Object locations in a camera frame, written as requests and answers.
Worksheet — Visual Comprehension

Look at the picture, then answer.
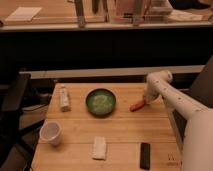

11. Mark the grey metal rail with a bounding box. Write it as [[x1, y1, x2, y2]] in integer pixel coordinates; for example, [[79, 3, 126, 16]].
[[22, 65, 204, 79]]

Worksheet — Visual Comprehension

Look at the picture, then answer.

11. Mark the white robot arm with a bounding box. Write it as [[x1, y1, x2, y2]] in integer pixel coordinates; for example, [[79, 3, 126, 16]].
[[143, 70, 213, 171]]

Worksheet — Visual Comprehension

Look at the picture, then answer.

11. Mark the green bowl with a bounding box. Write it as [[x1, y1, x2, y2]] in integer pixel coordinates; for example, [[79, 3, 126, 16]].
[[85, 88, 116, 118]]

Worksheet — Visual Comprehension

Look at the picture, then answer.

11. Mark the white paper on shelf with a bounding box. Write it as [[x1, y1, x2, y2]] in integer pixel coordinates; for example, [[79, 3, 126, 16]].
[[6, 7, 41, 22]]

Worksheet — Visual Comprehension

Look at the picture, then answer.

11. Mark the white folded cloth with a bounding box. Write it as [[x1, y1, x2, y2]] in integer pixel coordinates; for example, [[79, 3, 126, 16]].
[[92, 137, 107, 160]]

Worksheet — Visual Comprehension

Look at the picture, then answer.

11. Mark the white plastic bottle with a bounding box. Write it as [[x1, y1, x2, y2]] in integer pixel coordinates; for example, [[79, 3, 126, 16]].
[[59, 84, 71, 112]]

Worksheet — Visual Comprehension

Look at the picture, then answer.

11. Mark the white paper cup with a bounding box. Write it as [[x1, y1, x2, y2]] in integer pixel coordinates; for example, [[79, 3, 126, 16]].
[[39, 122, 62, 146]]

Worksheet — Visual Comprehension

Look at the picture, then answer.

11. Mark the black rectangular remote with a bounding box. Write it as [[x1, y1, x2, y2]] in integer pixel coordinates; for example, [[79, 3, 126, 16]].
[[140, 143, 150, 170]]

